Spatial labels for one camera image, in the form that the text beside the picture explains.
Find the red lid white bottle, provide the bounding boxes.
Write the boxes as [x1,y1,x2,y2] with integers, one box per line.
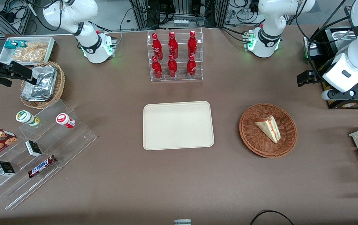
[56,113,76,129]

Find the tan wicker basket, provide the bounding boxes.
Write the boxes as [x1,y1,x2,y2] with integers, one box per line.
[20,61,65,109]

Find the green lid white cup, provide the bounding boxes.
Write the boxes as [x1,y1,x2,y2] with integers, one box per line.
[16,110,40,127]

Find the white rectangular snack bin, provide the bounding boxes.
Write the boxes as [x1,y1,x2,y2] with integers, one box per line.
[0,36,55,65]

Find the Snickers chocolate bar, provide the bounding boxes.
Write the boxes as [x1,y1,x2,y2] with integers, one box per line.
[28,154,57,178]

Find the cream plastic tray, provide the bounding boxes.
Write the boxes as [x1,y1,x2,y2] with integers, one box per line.
[143,101,214,151]

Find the triangle sandwich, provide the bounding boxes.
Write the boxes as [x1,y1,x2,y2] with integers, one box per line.
[254,115,281,144]

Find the red cola bottle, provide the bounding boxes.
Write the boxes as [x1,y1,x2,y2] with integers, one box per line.
[167,54,178,78]
[152,33,164,60]
[186,55,197,79]
[168,32,179,59]
[151,56,163,79]
[187,30,198,58]

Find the clear acrylic stepped shelf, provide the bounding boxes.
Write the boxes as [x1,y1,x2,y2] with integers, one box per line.
[0,99,98,210]

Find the small black carton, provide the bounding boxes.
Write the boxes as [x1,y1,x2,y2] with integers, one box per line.
[0,161,16,177]
[25,140,43,157]

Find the black cable loop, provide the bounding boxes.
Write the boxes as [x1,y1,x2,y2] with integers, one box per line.
[249,210,295,225]

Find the brown round wicker basket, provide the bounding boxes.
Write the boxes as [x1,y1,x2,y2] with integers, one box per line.
[239,103,298,158]

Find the steel pan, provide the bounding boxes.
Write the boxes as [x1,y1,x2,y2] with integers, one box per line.
[329,27,356,43]

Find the silver foil packages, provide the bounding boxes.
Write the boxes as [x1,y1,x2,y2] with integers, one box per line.
[21,65,58,102]

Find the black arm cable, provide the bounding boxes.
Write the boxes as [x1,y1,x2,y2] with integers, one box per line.
[295,0,358,74]

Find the clear acrylic bottle rack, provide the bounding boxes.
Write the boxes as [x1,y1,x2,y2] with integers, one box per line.
[147,28,204,83]

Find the clear bag of crackers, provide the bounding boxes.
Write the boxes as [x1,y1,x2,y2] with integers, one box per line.
[12,42,48,63]

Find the teal snack packet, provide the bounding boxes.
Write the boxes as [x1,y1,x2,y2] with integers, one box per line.
[4,40,27,50]

